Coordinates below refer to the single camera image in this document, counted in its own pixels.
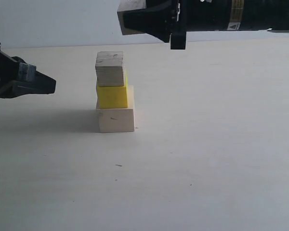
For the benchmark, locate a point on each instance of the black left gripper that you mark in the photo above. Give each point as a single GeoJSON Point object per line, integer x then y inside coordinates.
{"type": "Point", "coordinates": [29, 80]}

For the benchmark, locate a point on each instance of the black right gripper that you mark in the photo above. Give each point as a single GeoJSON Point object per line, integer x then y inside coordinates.
{"type": "Point", "coordinates": [166, 22]}

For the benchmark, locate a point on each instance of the medium plywood cube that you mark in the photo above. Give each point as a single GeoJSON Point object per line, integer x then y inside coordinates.
{"type": "Point", "coordinates": [109, 69]}

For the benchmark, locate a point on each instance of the yellow cube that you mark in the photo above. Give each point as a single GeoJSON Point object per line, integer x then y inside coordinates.
{"type": "Point", "coordinates": [110, 97]}

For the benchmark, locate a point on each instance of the large pale wooden cube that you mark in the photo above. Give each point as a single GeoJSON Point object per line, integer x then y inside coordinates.
{"type": "Point", "coordinates": [117, 119]}

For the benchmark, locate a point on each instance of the small wooden cube with knot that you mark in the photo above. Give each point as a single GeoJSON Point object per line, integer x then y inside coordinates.
{"type": "Point", "coordinates": [129, 5]}

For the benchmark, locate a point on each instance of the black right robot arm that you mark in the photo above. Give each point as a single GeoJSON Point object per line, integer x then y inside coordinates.
{"type": "Point", "coordinates": [234, 15]}

